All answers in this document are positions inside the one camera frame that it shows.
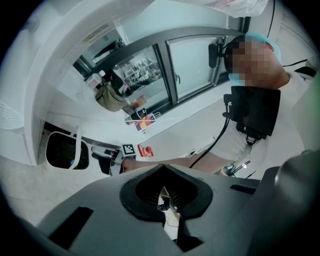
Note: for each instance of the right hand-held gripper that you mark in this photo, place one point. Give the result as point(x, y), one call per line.
point(128, 150)

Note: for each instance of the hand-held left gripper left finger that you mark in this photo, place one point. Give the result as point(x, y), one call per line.
point(105, 212)

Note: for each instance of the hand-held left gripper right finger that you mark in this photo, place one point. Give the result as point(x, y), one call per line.
point(220, 212)

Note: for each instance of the white bin with handle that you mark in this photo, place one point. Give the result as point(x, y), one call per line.
point(80, 150)

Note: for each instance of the person's right forearm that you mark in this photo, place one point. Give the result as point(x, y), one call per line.
point(175, 163)

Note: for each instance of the clear water jug red cap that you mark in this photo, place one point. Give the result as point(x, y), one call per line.
point(145, 150)

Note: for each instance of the black drinking bottle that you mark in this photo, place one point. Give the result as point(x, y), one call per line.
point(136, 116)

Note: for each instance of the olive green bag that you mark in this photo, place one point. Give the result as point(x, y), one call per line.
point(110, 98)

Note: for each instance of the orange box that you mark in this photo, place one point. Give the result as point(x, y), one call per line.
point(139, 102)

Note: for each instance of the pink box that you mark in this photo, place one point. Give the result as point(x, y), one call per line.
point(93, 81)

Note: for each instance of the black chest pack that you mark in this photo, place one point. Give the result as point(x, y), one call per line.
point(255, 110)

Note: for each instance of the person's white shirt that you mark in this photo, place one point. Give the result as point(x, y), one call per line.
point(287, 112)

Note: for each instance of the teal face mask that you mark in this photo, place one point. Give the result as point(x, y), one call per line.
point(236, 78)

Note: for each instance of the person's head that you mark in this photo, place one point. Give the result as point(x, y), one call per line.
point(257, 67)

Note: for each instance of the teal hair cap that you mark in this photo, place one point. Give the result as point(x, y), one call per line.
point(262, 38)

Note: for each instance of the dark window frame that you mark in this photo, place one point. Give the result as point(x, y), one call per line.
point(162, 57)

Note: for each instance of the black head camera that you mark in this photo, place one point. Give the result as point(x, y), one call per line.
point(213, 53)

